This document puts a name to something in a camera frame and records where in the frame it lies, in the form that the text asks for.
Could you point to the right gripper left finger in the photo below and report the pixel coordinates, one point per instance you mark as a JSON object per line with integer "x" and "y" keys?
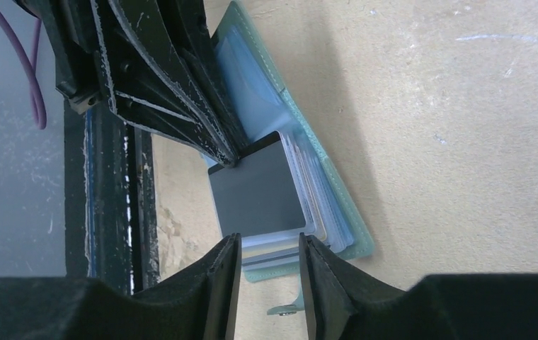
{"x": 198, "y": 302}

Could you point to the green card holder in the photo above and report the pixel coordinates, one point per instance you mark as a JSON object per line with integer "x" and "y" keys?
{"x": 263, "y": 104}

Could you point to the grey credit card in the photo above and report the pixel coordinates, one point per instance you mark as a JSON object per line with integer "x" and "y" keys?
{"x": 257, "y": 196}

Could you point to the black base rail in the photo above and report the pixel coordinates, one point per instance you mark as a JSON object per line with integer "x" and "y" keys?
{"x": 110, "y": 205}

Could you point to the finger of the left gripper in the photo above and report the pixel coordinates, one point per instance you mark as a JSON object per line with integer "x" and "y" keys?
{"x": 158, "y": 72}
{"x": 75, "y": 30}

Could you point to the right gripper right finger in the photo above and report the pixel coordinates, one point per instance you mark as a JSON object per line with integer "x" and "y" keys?
{"x": 343, "y": 302}

